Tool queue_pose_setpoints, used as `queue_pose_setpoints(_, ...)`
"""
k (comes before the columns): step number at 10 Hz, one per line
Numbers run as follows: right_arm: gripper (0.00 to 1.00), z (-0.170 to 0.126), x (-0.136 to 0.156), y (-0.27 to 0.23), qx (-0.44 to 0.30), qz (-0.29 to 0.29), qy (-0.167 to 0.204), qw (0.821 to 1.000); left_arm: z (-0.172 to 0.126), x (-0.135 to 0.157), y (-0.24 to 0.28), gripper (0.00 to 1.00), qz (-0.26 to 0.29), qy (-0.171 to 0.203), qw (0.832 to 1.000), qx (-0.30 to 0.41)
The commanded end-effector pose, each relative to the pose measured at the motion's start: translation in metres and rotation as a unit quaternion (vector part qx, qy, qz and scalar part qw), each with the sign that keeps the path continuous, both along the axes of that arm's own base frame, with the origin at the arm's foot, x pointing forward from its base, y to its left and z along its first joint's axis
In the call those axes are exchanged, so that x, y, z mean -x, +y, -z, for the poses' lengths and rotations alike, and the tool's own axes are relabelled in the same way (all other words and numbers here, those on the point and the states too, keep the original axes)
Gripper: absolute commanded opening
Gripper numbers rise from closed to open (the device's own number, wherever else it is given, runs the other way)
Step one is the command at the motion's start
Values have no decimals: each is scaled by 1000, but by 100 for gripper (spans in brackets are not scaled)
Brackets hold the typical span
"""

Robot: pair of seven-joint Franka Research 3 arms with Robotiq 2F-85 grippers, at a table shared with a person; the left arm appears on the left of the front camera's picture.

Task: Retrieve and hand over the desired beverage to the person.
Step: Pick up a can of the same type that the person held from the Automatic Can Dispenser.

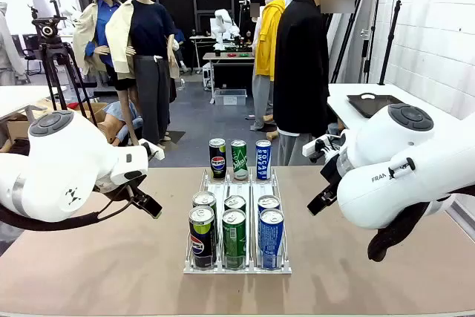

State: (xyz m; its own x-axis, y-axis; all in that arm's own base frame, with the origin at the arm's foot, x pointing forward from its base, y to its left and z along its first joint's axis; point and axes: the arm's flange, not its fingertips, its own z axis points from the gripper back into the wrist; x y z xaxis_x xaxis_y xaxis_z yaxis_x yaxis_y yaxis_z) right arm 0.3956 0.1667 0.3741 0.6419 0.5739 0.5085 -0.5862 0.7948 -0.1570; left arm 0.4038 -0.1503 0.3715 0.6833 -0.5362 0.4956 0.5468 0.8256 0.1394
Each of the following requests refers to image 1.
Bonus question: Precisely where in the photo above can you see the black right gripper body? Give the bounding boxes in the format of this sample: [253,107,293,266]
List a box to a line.
[318,163,341,199]

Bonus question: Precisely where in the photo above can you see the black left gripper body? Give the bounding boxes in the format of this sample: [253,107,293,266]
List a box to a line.
[125,182,149,209]

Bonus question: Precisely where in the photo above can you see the blue Pocari Sweat can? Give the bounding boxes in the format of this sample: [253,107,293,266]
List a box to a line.
[258,208,285,270]
[257,195,281,214]

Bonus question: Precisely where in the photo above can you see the black serving tray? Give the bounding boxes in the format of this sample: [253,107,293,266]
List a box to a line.
[347,93,409,120]

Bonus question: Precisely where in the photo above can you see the green cider can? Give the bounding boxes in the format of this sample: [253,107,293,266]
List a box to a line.
[221,208,247,270]
[223,195,247,214]

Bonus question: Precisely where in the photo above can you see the person in black cardigan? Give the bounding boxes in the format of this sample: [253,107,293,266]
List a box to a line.
[273,0,357,168]

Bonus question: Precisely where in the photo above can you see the seated person in blue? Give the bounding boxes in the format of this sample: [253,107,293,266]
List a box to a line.
[172,27,189,73]

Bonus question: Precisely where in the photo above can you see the black Pepsi can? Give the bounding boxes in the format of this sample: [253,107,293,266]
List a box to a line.
[188,205,217,269]
[191,191,217,218]

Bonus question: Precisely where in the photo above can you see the slim blue Pocari display can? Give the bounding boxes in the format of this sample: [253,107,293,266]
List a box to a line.
[255,140,272,180]

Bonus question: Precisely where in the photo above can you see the dark mannequin floor plate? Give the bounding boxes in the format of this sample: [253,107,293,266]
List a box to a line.
[142,129,186,158]

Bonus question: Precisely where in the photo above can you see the slim Pepsi display can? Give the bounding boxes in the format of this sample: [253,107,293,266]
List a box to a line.
[209,137,227,180]

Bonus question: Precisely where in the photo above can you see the floor dummy in blue shirt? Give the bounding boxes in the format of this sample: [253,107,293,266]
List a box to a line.
[98,101,144,147]

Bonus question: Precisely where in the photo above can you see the white side table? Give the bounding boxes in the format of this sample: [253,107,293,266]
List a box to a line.
[326,82,465,136]
[0,85,68,125]

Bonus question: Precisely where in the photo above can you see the slim green Chilsung display can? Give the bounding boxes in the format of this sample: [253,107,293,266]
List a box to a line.
[230,139,249,180]

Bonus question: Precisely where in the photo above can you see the brown cardboard box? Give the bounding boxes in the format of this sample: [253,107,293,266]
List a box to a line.
[7,97,108,142]

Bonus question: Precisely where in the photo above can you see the white can dispenser rack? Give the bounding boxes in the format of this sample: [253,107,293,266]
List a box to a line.
[183,168,293,275]

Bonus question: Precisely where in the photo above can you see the black upright stand with clamp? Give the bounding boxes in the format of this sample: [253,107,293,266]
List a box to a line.
[359,0,385,84]

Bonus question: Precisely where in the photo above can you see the black bag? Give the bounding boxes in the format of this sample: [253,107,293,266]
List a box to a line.
[7,137,31,157]

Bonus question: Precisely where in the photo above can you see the clear plastic storage bin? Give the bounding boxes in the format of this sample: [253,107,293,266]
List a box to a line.
[214,88,248,106]

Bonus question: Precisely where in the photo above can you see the black light stand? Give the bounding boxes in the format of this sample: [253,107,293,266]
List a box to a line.
[378,0,404,86]

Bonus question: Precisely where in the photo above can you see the black leaning stand poles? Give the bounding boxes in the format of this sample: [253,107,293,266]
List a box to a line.
[329,0,379,84]

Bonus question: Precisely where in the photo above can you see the mannequin yellow hoodie bucket hat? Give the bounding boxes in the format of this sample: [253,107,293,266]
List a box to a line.
[252,0,286,132]

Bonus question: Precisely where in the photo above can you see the background work table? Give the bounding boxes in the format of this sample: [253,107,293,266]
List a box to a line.
[202,51,257,105]

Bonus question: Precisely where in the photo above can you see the black office chair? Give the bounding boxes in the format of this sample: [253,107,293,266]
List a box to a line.
[20,33,44,75]

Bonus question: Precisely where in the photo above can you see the mannequin black hat beige coat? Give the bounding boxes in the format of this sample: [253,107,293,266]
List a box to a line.
[72,0,142,147]

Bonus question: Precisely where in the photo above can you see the grey garment mannequin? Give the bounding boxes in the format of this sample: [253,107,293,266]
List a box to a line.
[0,1,27,86]

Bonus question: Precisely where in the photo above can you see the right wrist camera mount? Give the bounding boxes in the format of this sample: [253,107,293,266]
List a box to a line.
[302,129,348,164]

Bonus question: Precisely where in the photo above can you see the black right arm cable sleeve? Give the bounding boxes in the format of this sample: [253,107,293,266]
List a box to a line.
[367,194,456,263]

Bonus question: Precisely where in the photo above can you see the black arm cable sleeve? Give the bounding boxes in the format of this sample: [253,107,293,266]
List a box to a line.
[367,194,456,263]
[0,183,137,232]

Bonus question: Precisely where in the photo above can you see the black left arm cable sleeve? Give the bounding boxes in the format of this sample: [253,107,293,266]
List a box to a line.
[0,183,137,232]

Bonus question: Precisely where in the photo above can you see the black camera tripod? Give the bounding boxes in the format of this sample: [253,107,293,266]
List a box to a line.
[39,42,112,128]

